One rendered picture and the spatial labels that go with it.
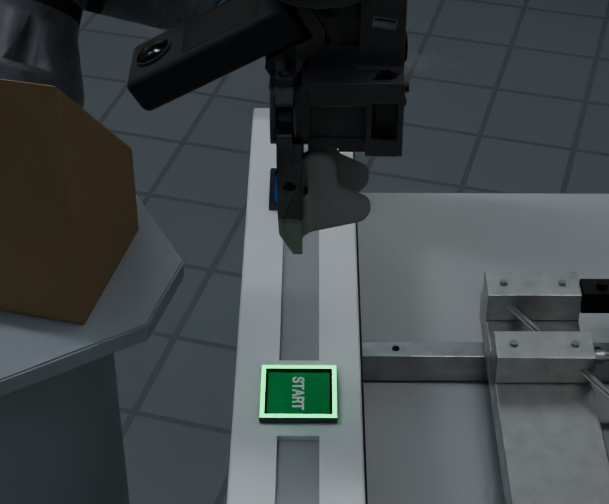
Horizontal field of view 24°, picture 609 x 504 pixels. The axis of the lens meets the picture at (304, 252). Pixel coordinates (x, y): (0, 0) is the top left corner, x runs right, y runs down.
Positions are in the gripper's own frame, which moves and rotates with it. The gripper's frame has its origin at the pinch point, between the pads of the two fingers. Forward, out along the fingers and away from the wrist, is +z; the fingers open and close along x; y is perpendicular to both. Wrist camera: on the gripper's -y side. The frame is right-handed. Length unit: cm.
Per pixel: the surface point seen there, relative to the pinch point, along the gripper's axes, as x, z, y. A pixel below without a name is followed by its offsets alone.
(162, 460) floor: 88, 111, -22
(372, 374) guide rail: 17.0, 27.8, 7.0
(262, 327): 7.8, 14.7, -2.1
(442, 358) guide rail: 17.0, 25.9, 13.0
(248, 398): -0.2, 14.7, -2.9
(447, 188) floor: 165, 111, 29
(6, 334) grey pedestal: 23.1, 28.7, -26.2
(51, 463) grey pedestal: 26, 48, -25
